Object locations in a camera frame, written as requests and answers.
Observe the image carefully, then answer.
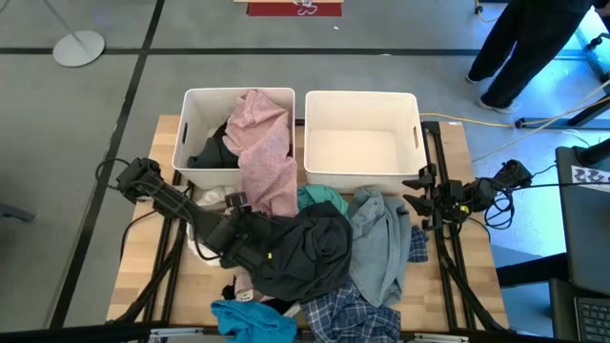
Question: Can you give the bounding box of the red floor mat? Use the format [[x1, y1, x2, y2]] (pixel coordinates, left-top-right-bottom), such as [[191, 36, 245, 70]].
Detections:
[[246, 2, 343, 18]]

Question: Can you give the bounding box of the white storage bin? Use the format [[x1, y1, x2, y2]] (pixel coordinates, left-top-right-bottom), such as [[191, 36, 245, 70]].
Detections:
[[171, 87, 296, 191], [303, 90, 429, 194]]

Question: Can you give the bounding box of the blue plaid shirt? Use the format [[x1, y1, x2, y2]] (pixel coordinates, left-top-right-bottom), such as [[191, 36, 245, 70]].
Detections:
[[299, 225, 429, 343]]

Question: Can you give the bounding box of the dark denim garment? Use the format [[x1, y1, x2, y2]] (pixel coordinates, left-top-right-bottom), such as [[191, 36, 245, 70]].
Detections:
[[221, 200, 355, 304]]

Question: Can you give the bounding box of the black frame crossbeam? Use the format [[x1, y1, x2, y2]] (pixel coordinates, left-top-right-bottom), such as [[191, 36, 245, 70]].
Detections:
[[0, 321, 525, 343]]

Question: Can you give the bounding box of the black laptop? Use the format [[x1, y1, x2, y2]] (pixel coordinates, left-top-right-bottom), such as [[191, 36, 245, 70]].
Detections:
[[547, 277, 610, 343]]

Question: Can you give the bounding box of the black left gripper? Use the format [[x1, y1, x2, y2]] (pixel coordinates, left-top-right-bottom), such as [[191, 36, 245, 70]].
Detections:
[[218, 212, 276, 272]]

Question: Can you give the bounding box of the black desk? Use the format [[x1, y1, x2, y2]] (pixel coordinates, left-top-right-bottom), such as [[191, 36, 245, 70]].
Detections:
[[555, 145, 610, 296]]

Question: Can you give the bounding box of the teal garment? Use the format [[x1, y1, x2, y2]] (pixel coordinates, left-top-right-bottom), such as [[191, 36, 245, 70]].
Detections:
[[296, 183, 350, 218]]

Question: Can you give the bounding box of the bright blue garment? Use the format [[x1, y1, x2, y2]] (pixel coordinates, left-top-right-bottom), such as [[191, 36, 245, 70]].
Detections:
[[210, 298, 299, 343]]

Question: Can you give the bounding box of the black cable bundle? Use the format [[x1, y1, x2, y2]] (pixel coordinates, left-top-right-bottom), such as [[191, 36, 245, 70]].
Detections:
[[483, 163, 610, 232]]

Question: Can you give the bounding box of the grey chair leg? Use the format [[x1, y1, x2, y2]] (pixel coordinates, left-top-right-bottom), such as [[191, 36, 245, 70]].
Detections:
[[0, 202, 36, 223]]

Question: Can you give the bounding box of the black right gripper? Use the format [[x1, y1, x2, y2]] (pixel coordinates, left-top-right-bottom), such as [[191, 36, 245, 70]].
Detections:
[[402, 161, 478, 231]]

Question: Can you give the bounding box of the yellow extension cable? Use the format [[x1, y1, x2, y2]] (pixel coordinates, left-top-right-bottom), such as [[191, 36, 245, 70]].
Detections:
[[418, 94, 610, 130]]

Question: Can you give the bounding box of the black stand base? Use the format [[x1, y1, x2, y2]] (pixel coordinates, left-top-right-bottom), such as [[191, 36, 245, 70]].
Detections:
[[516, 92, 610, 131]]

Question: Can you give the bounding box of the printed marker sheet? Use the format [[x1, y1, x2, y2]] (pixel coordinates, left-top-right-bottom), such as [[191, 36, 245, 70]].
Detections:
[[570, 165, 610, 193]]

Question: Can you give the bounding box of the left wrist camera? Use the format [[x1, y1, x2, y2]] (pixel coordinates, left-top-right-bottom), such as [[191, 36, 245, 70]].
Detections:
[[223, 192, 254, 216]]

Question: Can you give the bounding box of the pink garment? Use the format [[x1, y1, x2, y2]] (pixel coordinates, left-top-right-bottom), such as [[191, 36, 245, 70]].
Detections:
[[221, 89, 300, 218]]

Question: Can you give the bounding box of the person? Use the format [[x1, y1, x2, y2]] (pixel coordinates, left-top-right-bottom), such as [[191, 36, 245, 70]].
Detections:
[[464, 0, 610, 115]]

